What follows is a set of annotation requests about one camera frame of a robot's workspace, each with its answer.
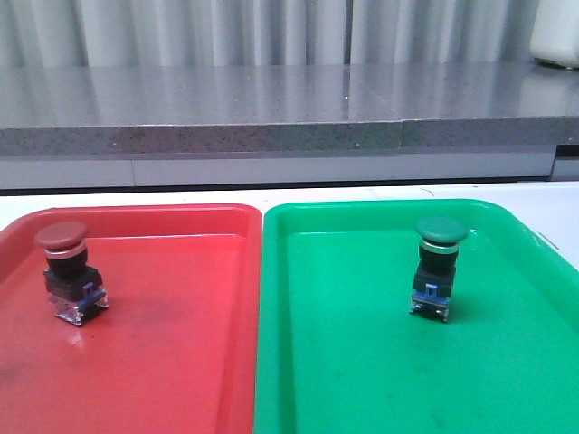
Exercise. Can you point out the green mushroom push button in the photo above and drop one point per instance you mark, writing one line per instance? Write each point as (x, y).
(433, 280)

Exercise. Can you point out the red mushroom push button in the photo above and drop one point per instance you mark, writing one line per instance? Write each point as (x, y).
(75, 288)

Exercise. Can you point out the green plastic tray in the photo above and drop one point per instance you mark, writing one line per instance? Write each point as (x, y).
(340, 352)

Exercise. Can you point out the red plastic tray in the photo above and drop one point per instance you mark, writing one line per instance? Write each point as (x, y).
(175, 350)

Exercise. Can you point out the grey stone platform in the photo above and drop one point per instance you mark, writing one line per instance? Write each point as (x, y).
(164, 127)

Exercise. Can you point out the white container in background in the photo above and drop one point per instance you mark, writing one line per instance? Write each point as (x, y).
(554, 38)

